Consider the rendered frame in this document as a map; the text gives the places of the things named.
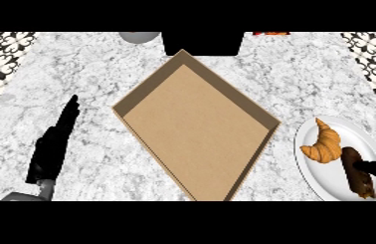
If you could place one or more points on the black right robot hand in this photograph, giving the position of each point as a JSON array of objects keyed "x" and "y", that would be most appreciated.
[{"x": 367, "y": 166}]

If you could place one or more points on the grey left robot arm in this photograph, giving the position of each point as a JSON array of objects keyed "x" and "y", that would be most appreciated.
[{"x": 34, "y": 193}]

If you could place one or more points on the white plate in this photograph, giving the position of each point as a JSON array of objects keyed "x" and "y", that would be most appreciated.
[{"x": 327, "y": 175}]

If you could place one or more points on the golden croissant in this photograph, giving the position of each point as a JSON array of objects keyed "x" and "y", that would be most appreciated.
[{"x": 324, "y": 145}]

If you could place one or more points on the brown cardboard box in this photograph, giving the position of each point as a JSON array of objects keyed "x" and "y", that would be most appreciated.
[{"x": 194, "y": 128}]

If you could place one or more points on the dark brown chocolate pastry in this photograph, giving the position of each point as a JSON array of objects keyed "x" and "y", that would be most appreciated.
[{"x": 355, "y": 178}]

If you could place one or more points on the red and orange object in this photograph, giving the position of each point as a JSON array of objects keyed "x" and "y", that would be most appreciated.
[{"x": 269, "y": 33}]

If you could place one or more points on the black appliance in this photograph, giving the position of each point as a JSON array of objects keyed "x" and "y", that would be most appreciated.
[{"x": 202, "y": 44}]

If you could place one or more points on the grey round bowl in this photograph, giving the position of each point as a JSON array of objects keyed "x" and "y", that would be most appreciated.
[{"x": 138, "y": 36}]

